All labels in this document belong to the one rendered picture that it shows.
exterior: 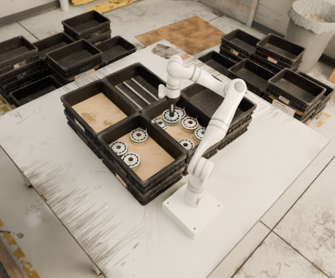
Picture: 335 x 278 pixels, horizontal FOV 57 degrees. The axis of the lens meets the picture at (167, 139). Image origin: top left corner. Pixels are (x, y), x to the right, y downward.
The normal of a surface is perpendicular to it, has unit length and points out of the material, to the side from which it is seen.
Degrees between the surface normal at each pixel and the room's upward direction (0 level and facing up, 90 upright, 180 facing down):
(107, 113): 0
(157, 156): 0
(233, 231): 0
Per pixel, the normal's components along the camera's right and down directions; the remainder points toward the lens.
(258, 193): 0.06, -0.66
